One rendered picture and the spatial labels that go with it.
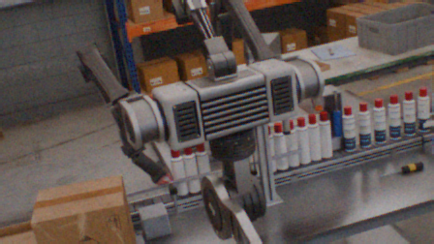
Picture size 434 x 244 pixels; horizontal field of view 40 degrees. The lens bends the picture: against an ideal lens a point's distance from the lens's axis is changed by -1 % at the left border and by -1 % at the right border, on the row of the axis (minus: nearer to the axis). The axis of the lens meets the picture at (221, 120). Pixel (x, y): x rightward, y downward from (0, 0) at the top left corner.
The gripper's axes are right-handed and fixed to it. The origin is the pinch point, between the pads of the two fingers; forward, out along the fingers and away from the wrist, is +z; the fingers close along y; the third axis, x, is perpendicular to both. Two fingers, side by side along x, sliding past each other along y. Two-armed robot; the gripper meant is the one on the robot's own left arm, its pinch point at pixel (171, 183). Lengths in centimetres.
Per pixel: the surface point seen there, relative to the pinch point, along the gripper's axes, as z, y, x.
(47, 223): -43, -40, 26
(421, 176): 67, -29, -70
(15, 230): -33, 12, 58
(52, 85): 30, 432, 86
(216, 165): 19.4, 18.4, -14.8
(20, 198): -30, 45, 58
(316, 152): 40, -3, -49
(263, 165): 15.8, -16.8, -31.3
